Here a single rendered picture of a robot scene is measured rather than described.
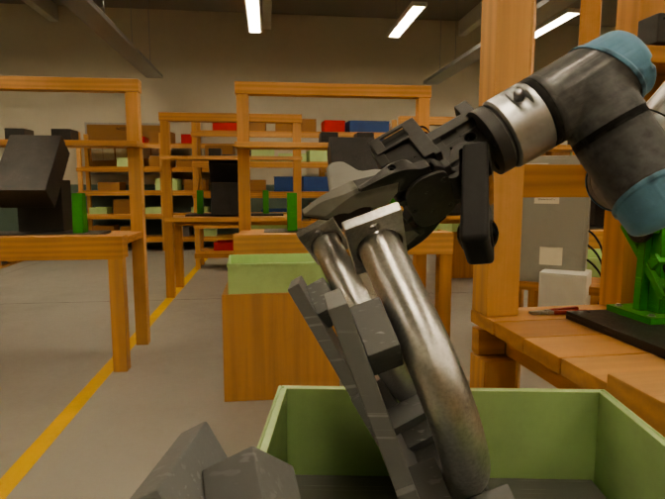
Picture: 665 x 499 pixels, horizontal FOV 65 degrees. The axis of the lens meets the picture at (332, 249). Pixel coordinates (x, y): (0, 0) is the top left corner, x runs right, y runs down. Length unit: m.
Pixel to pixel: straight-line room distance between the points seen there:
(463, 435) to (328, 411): 0.40
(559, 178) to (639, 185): 1.03
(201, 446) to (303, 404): 0.51
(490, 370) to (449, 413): 1.16
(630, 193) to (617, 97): 0.09
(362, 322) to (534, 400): 0.45
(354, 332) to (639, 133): 0.36
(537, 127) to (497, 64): 0.88
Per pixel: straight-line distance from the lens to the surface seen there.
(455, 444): 0.33
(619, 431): 0.72
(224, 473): 0.19
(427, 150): 0.53
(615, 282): 1.63
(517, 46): 1.45
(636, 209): 0.57
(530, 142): 0.54
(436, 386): 0.31
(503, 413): 0.73
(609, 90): 0.57
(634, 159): 0.56
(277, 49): 11.26
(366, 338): 0.31
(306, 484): 0.71
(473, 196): 0.49
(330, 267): 0.50
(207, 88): 11.16
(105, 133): 11.40
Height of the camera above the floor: 1.22
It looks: 7 degrees down
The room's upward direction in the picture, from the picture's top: straight up
